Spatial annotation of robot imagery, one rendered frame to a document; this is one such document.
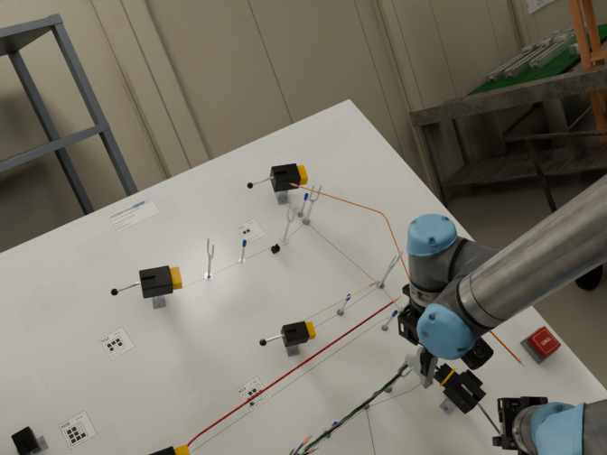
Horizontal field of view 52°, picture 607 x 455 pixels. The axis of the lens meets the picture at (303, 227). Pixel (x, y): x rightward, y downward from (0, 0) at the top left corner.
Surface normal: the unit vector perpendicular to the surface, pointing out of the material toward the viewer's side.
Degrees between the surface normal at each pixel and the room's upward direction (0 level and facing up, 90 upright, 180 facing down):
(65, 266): 50
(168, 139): 90
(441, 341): 90
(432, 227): 26
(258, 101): 90
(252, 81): 90
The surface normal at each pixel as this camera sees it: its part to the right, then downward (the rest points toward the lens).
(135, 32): 0.72, -0.06
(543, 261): -0.68, 0.32
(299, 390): 0.15, -0.51
